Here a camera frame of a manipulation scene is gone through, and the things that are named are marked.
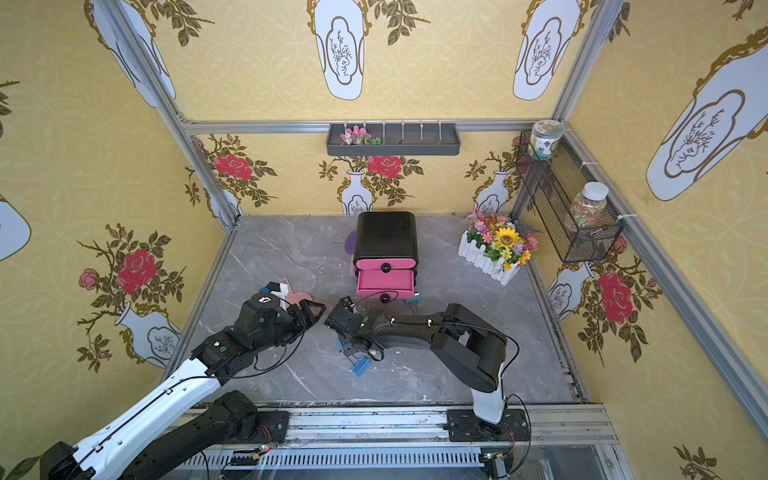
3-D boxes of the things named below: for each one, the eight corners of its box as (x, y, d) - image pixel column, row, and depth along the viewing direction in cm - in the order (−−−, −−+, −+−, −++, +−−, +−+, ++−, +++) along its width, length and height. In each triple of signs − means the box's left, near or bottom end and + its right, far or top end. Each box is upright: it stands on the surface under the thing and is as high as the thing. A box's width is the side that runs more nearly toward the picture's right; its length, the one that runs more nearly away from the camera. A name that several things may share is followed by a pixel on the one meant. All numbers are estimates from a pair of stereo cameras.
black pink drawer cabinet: (354, 314, 96) (349, 284, 82) (360, 245, 115) (356, 211, 101) (418, 314, 96) (423, 284, 82) (413, 245, 115) (416, 211, 101)
